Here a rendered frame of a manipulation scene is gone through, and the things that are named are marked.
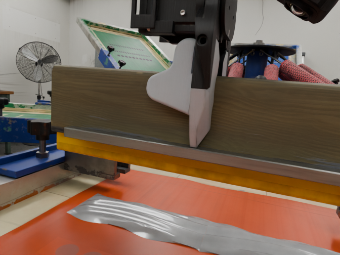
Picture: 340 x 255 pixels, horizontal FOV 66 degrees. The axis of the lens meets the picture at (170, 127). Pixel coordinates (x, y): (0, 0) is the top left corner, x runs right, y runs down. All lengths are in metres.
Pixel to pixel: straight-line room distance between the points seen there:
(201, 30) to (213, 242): 0.23
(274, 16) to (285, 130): 4.43
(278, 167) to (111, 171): 0.27
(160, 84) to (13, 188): 0.26
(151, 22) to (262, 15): 4.43
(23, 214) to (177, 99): 0.26
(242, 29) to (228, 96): 4.40
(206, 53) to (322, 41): 4.43
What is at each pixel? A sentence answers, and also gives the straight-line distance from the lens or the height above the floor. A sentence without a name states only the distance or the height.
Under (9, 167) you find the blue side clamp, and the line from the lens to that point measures 0.43.
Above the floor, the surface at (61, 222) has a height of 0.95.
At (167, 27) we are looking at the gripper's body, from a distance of 0.23.
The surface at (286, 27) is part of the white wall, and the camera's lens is 4.61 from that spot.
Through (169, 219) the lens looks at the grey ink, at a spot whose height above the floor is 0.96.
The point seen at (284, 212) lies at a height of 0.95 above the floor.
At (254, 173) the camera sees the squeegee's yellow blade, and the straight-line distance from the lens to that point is 0.25.
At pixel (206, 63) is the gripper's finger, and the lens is 0.20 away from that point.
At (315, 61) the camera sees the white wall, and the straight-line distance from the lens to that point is 4.58.
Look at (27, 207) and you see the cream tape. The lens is 0.41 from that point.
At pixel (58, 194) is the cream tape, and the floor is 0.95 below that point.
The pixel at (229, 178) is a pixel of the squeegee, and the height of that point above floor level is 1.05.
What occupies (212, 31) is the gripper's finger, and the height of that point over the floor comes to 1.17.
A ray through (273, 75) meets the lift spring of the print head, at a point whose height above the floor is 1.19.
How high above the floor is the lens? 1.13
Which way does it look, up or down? 9 degrees down
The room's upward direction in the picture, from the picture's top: 5 degrees clockwise
